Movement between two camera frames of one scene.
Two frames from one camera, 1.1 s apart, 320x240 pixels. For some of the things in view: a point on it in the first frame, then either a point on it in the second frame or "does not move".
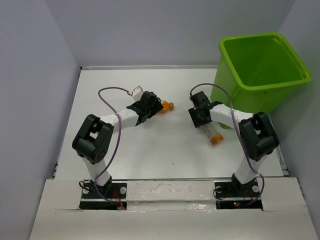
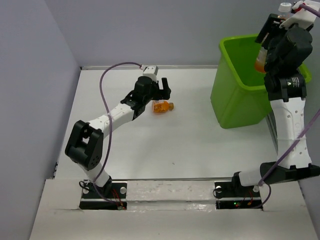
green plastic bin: x=257 y=73 does not move
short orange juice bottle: x=167 y=106 does not move
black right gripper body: x=196 y=117 → x=276 y=35
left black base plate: x=111 y=196 does not move
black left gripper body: x=156 y=107 → x=155 y=93
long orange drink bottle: x=215 y=137 → x=284 y=9
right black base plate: x=231 y=195 does not move
